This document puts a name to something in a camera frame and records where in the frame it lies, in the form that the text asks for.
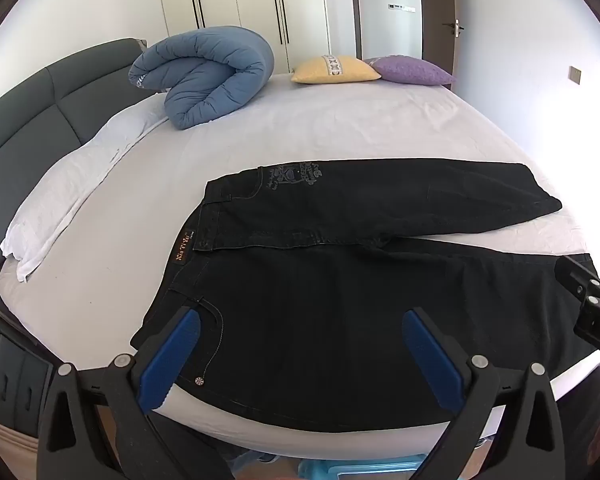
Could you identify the rolled blue duvet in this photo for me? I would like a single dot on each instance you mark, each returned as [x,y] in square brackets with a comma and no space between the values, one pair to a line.
[205,70]

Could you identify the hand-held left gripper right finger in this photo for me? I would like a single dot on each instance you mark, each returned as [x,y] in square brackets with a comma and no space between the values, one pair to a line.
[430,355]

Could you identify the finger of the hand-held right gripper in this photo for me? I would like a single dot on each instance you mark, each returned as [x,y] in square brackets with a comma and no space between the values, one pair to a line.
[577,280]

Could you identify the bed with white sheet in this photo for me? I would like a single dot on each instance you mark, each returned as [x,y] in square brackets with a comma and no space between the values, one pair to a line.
[305,125]

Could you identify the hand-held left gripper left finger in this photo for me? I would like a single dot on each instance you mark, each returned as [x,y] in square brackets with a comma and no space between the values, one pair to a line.
[172,355]

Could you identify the yellow patterned pillow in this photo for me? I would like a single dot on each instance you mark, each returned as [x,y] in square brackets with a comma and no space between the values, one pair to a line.
[335,70]

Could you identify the purple pillow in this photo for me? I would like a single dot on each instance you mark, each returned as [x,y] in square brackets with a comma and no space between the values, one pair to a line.
[412,71]

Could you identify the black denim pants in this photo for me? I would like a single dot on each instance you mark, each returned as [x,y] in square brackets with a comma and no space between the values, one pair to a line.
[330,300]

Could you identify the grey padded headboard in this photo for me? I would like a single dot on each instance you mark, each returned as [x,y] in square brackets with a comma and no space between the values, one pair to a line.
[35,110]

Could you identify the white pillow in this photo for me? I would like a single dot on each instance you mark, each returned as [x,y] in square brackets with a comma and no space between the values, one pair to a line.
[70,180]

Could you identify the brown wall switch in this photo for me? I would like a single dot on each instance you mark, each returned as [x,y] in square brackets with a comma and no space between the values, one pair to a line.
[575,75]

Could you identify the dark nightstand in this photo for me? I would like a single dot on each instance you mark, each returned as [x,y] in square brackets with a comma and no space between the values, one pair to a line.
[15,380]

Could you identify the white wardrobe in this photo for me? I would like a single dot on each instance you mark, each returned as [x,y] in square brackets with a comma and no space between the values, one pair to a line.
[240,0]

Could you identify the dark brown door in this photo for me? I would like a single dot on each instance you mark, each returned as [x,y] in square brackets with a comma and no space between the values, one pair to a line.
[447,0]

